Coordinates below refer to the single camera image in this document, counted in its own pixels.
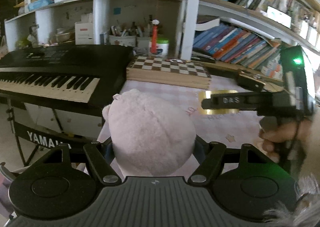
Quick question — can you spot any person's right hand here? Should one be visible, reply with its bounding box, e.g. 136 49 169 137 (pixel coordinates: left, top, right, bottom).
259 112 319 162

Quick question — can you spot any black keyboard stand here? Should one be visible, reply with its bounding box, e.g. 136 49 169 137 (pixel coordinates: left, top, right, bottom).
6 96 108 168

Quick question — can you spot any pink checkered tablecloth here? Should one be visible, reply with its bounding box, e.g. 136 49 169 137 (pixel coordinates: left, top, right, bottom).
83 74 283 177

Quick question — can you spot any black Yamaha keyboard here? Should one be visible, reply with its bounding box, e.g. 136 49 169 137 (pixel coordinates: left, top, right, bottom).
1 45 133 116

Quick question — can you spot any pink plush pig toy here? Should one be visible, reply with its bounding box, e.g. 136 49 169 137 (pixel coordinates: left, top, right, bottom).
98 89 196 177

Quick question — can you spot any wooden chess board box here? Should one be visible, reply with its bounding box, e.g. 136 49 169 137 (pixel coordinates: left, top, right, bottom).
126 56 211 89

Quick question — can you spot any white green-lid jar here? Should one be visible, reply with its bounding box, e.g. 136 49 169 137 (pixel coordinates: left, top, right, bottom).
149 37 169 58

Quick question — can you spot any orange white box stack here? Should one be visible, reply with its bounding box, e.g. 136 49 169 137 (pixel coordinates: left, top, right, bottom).
261 61 283 80

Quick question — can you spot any white bookshelf unit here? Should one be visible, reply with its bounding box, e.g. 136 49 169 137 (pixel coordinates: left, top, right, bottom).
1 0 319 70

